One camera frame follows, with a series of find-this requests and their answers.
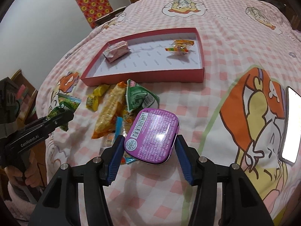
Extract green pea snack packet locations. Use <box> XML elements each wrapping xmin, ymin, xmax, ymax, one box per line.
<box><xmin>47</xmin><ymin>93</ymin><xmax>82</xmax><ymax>132</ymax></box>

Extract purple candy tin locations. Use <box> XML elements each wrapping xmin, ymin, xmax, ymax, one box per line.
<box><xmin>124</xmin><ymin>108</ymin><xmax>180</xmax><ymax>165</ymax></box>

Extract yellow small candy packet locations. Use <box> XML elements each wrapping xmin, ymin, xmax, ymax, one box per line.
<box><xmin>93</xmin><ymin>84</ymin><xmax>110</xmax><ymax>97</ymax></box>

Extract orange yellow cracker packet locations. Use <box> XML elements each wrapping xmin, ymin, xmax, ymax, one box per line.
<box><xmin>91</xmin><ymin>81</ymin><xmax>127</xmax><ymax>139</ymax></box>

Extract green triangular snack packet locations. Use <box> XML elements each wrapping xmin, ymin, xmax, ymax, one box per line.
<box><xmin>125</xmin><ymin>79</ymin><xmax>160</xmax><ymax>113</ymax></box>

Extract pink peach jelly pouch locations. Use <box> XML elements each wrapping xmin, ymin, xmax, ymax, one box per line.
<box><xmin>103</xmin><ymin>40</ymin><xmax>130</xmax><ymax>63</ymax></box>

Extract burger gummy candy packet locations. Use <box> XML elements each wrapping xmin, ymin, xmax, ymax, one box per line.
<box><xmin>165</xmin><ymin>39</ymin><xmax>194</xmax><ymax>55</ymax></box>

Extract left hand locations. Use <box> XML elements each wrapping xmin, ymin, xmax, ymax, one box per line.
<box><xmin>5</xmin><ymin>150</ymin><xmax>42</xmax><ymax>188</ymax></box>

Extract clear orange jelly cup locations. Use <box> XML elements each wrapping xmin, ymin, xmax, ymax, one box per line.
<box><xmin>103</xmin><ymin>133</ymin><xmax>115</xmax><ymax>147</ymax></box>

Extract blue wrapped candy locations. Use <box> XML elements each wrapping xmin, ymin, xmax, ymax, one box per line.
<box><xmin>114</xmin><ymin>116</ymin><xmax>137</xmax><ymax>165</ymax></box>

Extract pink fuzzy left sleeve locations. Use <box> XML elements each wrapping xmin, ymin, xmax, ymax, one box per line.
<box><xmin>4</xmin><ymin>182</ymin><xmax>36</xmax><ymax>221</ymax></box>

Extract pink shallow box tray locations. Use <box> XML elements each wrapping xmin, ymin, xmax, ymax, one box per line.
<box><xmin>81</xmin><ymin>27</ymin><xmax>204</xmax><ymax>86</ymax></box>

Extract white smartphone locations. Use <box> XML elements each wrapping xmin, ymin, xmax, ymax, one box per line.
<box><xmin>279</xmin><ymin>86</ymin><xmax>300</xmax><ymax>166</ymax></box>

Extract wooden bedside stool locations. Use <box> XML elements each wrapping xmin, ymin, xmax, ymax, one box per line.
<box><xmin>95</xmin><ymin>6</ymin><xmax>126</xmax><ymax>26</ymax></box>

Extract pink checkered cartoon bedsheet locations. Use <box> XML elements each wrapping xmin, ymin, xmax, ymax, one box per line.
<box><xmin>37</xmin><ymin>0</ymin><xmax>300</xmax><ymax>225</ymax></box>

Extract red yellow patterned board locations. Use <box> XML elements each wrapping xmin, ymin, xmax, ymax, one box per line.
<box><xmin>75</xmin><ymin>0</ymin><xmax>113</xmax><ymax>29</ymax></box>

